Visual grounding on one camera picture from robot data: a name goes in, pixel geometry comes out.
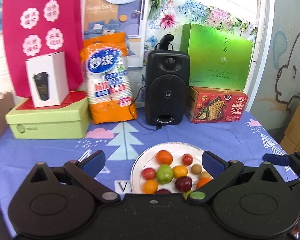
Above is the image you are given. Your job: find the red nectarine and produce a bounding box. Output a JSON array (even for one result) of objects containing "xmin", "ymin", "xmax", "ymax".
[
  {"xmin": 181, "ymin": 154, "xmax": 193, "ymax": 166},
  {"xmin": 141, "ymin": 168, "xmax": 157, "ymax": 180}
]

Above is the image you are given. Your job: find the yellow orange kumquat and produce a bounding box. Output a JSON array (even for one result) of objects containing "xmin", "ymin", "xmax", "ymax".
[{"xmin": 172, "ymin": 165, "xmax": 188, "ymax": 179}]

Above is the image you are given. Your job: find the green apple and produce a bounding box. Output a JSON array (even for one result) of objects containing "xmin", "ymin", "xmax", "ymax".
[
  {"xmin": 156, "ymin": 164, "xmax": 173, "ymax": 185},
  {"xmin": 184, "ymin": 191, "xmax": 192, "ymax": 200}
]

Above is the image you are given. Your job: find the small orange front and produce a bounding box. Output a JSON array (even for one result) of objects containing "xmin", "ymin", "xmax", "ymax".
[{"xmin": 142, "ymin": 179, "xmax": 159, "ymax": 194}]

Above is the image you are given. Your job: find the brown kiwi fruit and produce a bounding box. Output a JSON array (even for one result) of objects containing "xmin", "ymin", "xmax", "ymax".
[{"xmin": 191, "ymin": 164, "xmax": 203, "ymax": 175}]

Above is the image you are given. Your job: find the dark red plum on table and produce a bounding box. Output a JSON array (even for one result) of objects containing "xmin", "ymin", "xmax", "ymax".
[{"xmin": 174, "ymin": 176, "xmax": 192, "ymax": 192}]

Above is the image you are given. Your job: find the green apple in plate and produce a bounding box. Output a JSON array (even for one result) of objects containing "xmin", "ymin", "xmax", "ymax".
[{"xmin": 184, "ymin": 191, "xmax": 192, "ymax": 200}]

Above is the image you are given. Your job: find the blue patterned tablecloth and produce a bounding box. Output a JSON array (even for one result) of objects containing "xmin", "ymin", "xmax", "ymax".
[{"xmin": 0, "ymin": 112, "xmax": 285, "ymax": 237}]

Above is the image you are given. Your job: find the white round plate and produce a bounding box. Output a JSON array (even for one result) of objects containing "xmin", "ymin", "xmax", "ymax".
[{"xmin": 130, "ymin": 142, "xmax": 212, "ymax": 193}]

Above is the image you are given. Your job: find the light green shoe box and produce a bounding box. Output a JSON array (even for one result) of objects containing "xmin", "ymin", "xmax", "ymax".
[{"xmin": 5, "ymin": 97, "xmax": 90, "ymax": 139}]

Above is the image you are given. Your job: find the large orange near plate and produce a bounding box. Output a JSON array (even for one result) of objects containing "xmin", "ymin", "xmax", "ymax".
[{"xmin": 155, "ymin": 150, "xmax": 173, "ymax": 165}]

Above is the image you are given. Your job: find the red cracker box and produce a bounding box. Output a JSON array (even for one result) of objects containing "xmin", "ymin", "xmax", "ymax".
[{"xmin": 186, "ymin": 87, "xmax": 248, "ymax": 124}]

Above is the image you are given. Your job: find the red flat box lid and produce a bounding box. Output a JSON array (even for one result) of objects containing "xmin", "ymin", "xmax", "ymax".
[{"xmin": 16, "ymin": 91, "xmax": 87, "ymax": 110}]

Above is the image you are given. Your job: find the white coffee cup box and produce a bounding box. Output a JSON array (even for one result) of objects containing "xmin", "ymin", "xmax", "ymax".
[{"xmin": 26, "ymin": 51, "xmax": 69, "ymax": 108}]

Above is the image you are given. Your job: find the large green gift box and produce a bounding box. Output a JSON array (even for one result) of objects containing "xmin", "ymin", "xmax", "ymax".
[{"xmin": 180, "ymin": 23, "xmax": 253, "ymax": 91}]

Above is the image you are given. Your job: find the black speaker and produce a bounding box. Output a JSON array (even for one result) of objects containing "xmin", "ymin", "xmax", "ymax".
[{"xmin": 145, "ymin": 49, "xmax": 190, "ymax": 126}]

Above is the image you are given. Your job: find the paper cups package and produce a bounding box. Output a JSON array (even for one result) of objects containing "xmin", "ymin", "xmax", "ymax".
[{"xmin": 80, "ymin": 33, "xmax": 138, "ymax": 124}]

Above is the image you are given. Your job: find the black microphone on speaker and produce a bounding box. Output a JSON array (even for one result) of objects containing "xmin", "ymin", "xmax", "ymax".
[{"xmin": 154, "ymin": 34, "xmax": 174, "ymax": 50}]

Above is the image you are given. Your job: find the magenta tote bag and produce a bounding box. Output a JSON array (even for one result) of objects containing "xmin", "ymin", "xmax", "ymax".
[{"xmin": 2, "ymin": 0, "xmax": 83, "ymax": 98}]

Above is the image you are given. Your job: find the black speaker cable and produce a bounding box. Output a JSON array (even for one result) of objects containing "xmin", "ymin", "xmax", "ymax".
[{"xmin": 129, "ymin": 86, "xmax": 163, "ymax": 131}]

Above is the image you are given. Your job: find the blue wall poster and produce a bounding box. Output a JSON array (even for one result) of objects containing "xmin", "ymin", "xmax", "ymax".
[{"xmin": 83, "ymin": 0, "xmax": 148, "ymax": 68}]

